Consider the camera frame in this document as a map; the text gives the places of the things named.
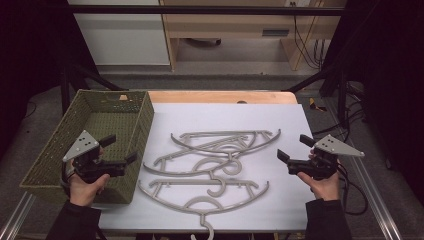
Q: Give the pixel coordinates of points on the black frame leg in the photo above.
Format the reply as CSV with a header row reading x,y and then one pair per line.
x,y
341,96
65,90

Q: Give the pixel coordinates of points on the black horizontal frame bar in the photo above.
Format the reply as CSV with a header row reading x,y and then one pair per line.
x,y
200,10

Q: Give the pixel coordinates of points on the white cabinet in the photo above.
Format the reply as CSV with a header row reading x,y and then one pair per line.
x,y
123,36

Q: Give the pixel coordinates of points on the green woven basket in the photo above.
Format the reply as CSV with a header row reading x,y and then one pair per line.
x,y
110,120

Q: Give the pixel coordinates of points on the white board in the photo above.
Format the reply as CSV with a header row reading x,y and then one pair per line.
x,y
286,200

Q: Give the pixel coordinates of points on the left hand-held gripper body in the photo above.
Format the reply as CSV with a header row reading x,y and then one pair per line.
x,y
81,146

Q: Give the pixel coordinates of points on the wooden desk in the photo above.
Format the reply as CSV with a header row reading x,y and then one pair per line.
x,y
226,25

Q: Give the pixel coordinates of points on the grey power strip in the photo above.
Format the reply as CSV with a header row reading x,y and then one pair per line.
x,y
275,32

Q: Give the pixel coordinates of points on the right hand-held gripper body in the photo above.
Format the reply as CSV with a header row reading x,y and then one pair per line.
x,y
333,146

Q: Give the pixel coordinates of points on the yellow and black tool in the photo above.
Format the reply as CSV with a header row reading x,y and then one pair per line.
x,y
314,105

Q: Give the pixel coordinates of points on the aluminium rail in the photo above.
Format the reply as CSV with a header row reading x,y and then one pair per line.
x,y
15,220
373,200

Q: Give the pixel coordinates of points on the person's right hand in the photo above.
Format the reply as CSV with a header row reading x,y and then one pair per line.
x,y
325,190

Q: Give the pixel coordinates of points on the person's left hand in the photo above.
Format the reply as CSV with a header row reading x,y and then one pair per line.
x,y
83,193

